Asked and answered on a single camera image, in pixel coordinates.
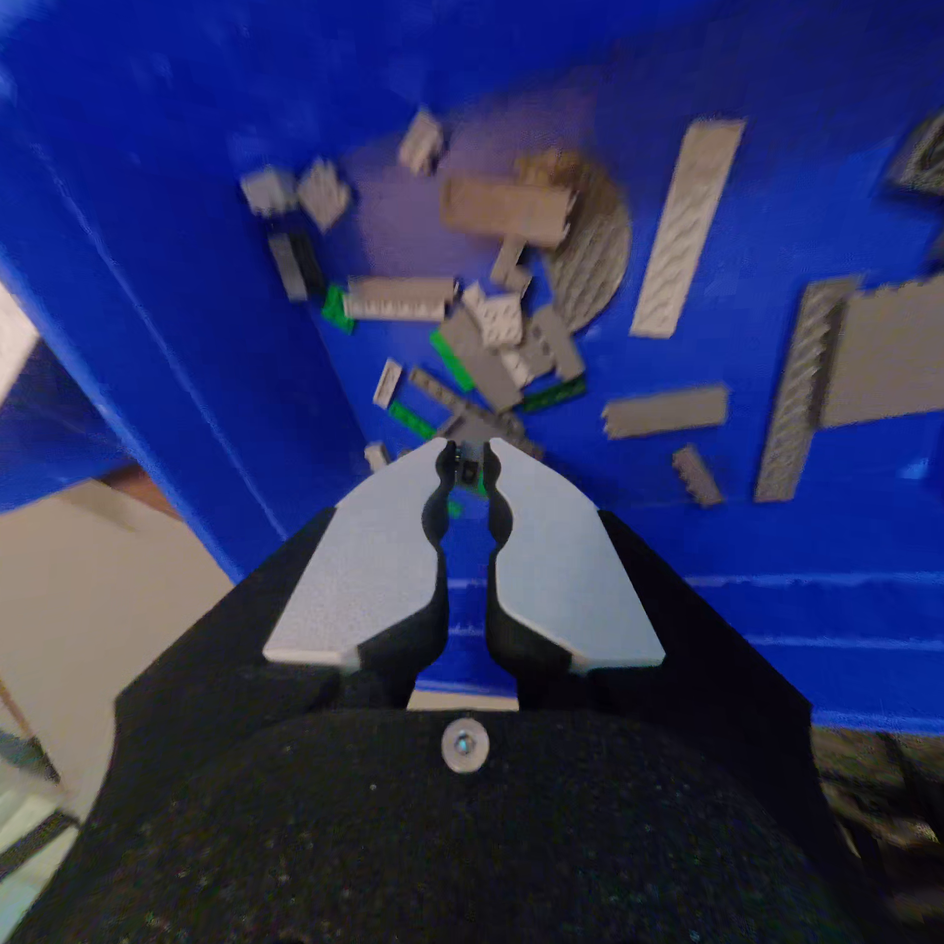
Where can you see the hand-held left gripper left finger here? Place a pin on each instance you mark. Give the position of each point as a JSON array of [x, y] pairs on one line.
[[354, 582]]

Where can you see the blue plastic bin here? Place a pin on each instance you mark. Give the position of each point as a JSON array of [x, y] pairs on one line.
[[147, 147]]

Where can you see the pile of grey bricks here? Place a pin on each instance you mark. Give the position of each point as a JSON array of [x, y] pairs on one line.
[[509, 210]]

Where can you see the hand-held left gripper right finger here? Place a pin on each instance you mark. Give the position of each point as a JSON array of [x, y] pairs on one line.
[[575, 582]]

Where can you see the tiny black brick piece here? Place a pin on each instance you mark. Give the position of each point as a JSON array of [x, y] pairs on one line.
[[467, 468]]

